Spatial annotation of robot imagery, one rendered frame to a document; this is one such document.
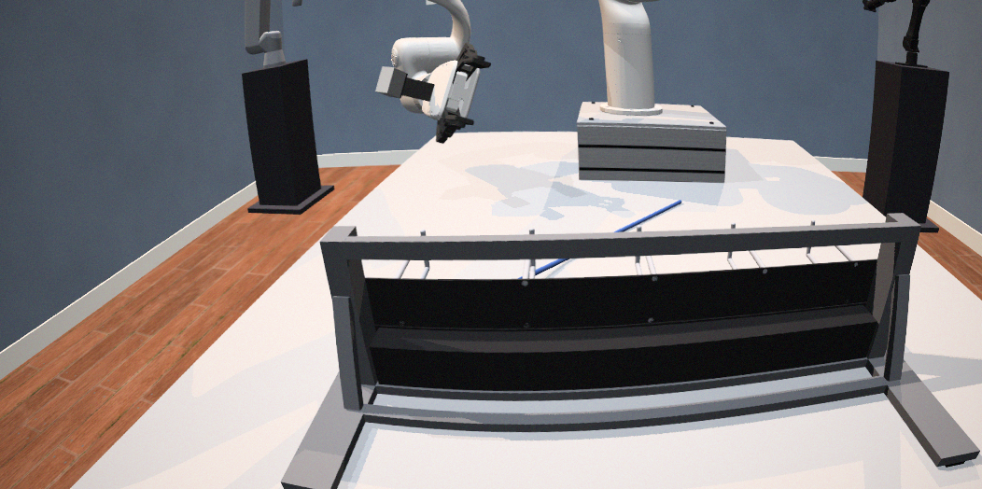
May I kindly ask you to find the blue cable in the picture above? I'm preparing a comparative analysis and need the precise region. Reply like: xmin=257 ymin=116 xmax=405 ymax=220
xmin=535 ymin=200 xmax=682 ymax=276

